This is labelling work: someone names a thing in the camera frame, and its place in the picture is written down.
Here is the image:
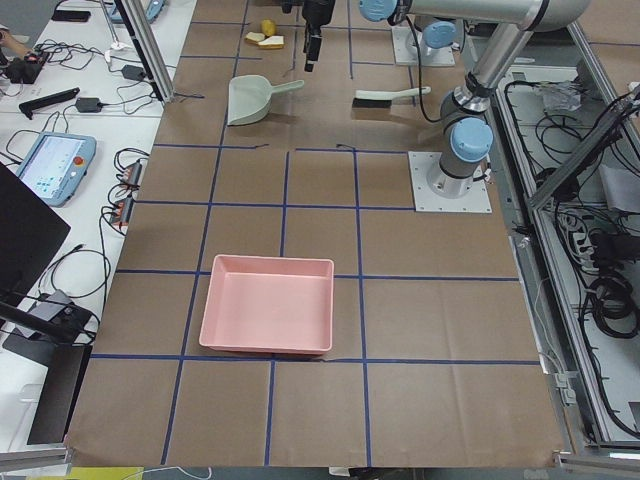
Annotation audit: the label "pale green hand brush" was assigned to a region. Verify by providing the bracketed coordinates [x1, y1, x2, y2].
[352, 86, 431, 108]

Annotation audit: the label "black power adapter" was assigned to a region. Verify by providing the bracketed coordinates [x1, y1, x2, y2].
[75, 97, 103, 113]
[121, 64, 146, 82]

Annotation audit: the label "pale green dustpan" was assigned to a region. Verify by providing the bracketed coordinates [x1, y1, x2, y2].
[227, 75, 305, 126]

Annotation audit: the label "black bar tool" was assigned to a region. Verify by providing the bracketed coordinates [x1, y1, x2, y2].
[18, 87, 80, 120]

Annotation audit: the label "aluminium frame post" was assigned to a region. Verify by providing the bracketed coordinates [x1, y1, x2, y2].
[114, 0, 174, 104]

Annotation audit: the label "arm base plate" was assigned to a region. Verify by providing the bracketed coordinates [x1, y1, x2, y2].
[408, 151, 492, 214]
[391, 26, 455, 67]

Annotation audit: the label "blue teach pendant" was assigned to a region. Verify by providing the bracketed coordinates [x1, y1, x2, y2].
[16, 132, 97, 207]

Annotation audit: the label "bread slice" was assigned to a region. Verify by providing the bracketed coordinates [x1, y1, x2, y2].
[258, 35, 285, 50]
[244, 32, 266, 45]

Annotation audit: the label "black monitor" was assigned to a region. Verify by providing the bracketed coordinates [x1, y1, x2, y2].
[0, 166, 70, 306]

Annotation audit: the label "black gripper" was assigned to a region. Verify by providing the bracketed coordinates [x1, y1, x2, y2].
[280, 0, 335, 72]

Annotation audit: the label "coiled black cables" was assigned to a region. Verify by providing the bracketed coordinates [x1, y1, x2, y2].
[577, 272, 640, 341]

